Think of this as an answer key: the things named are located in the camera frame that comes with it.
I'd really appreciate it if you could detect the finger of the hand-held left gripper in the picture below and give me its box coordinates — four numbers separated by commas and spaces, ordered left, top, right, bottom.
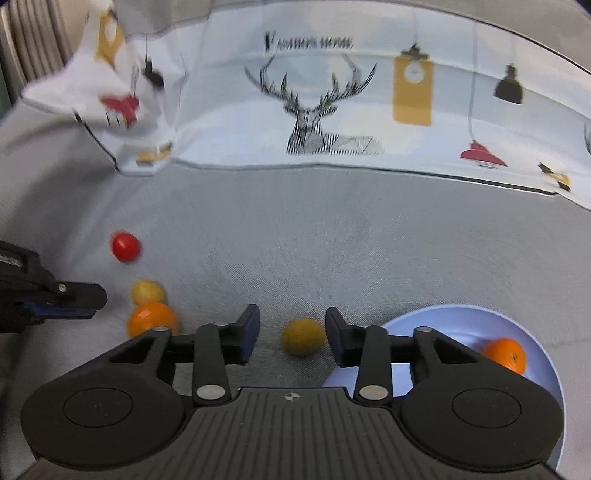
25, 304, 98, 320
44, 282, 109, 309

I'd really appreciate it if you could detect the red tomato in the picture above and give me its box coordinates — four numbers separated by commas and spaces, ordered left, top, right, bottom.
110, 230, 142, 264

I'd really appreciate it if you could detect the plastic orange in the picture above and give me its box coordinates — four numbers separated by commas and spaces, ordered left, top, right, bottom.
127, 302, 181, 339

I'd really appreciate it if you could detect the grey pleated curtain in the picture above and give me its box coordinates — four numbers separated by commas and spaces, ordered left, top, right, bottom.
0, 0, 75, 112

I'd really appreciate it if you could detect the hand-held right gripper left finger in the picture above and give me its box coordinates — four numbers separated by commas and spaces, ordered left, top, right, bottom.
108, 305, 262, 407

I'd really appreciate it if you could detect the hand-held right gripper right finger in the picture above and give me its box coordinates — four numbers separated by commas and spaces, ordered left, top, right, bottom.
325, 307, 482, 407

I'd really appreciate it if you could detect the small yellow fruit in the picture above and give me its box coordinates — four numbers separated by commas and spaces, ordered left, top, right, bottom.
282, 318, 327, 357
131, 279, 166, 306

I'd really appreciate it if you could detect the blue plate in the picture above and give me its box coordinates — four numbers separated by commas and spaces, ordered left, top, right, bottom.
321, 305, 565, 469

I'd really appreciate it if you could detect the white deer print cloth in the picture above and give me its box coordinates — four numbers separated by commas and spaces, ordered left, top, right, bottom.
21, 0, 591, 213

